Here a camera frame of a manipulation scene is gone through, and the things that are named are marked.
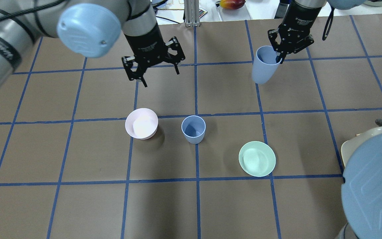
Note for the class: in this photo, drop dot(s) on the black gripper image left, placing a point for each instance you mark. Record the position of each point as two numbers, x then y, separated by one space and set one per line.
145 43

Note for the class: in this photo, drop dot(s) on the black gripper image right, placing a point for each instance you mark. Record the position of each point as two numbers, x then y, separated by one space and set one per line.
297 22

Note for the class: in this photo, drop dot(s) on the blue cup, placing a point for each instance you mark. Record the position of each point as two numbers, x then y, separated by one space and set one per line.
265 64
193 128

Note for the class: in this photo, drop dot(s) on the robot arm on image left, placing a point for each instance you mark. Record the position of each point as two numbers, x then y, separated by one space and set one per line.
87 27

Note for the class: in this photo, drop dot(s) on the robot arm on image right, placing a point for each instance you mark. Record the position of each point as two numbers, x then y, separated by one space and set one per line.
361 193

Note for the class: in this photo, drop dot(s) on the black power adapter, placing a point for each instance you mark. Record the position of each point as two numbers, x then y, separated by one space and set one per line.
281 9

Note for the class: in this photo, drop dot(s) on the clear plastic tray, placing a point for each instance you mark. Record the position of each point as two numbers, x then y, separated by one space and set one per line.
232 15

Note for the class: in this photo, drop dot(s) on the pink bowl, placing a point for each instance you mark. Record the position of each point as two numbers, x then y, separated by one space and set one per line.
141 123

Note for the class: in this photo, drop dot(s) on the remote control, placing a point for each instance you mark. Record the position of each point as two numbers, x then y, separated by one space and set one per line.
202 12

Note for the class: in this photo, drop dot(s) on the red yellow mango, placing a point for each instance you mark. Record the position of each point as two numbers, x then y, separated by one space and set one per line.
232 4

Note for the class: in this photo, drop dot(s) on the cream toaster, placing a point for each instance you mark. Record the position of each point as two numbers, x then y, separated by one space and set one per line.
350 146

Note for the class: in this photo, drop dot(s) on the green plate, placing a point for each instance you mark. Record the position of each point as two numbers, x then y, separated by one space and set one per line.
257 159

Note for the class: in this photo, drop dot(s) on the aluminium profile post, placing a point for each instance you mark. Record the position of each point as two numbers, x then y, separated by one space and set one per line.
192 13

